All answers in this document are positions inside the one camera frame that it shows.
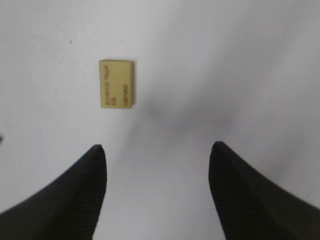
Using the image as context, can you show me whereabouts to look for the yellow eraser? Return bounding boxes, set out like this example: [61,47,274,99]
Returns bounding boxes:
[99,59,135,109]

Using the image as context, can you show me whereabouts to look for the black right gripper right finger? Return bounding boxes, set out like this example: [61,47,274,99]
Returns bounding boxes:
[208,141,320,240]

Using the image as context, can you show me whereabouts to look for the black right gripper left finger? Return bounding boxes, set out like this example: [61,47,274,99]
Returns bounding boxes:
[0,144,107,240]

